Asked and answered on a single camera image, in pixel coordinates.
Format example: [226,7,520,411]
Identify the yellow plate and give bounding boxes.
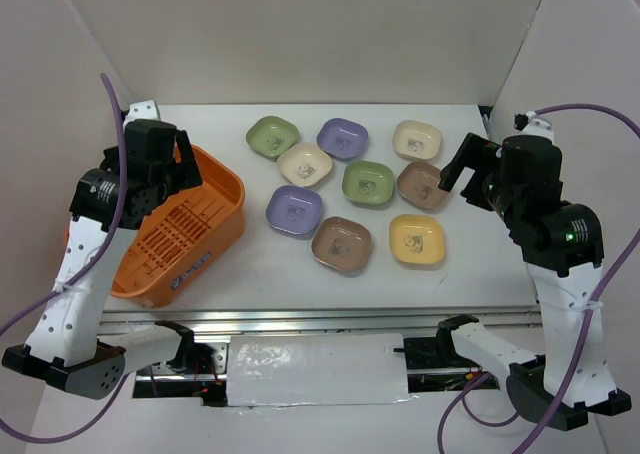
[388,214,446,270]

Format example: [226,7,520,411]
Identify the purple plate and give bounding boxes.
[316,118,369,161]
[265,185,324,238]

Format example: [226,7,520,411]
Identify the brown plate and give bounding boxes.
[311,216,373,276]
[396,161,449,210]

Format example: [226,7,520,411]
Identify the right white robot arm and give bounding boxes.
[435,112,632,431]

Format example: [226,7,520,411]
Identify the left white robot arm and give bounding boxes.
[2,101,202,400]

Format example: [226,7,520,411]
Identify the orange plastic bin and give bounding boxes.
[75,146,245,309]

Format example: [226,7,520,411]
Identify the cream plate top right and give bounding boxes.
[392,120,443,161]

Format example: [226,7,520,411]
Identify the cream plate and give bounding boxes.
[392,120,443,161]
[277,142,333,188]

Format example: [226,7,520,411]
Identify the green plate centre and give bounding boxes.
[341,160,394,206]

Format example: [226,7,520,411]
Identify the green plate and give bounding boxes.
[341,160,394,206]
[245,116,300,160]

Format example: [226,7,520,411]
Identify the green plate top left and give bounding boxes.
[245,116,300,160]

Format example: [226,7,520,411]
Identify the purple plate top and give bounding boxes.
[316,118,369,161]

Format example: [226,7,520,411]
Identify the cream plate centre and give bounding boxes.
[277,142,333,188]

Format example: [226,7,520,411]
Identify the white foil sheet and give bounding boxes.
[226,334,410,407]

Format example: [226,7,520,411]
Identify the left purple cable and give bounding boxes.
[0,72,151,446]

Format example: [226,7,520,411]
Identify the aluminium rail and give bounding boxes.
[99,306,541,335]

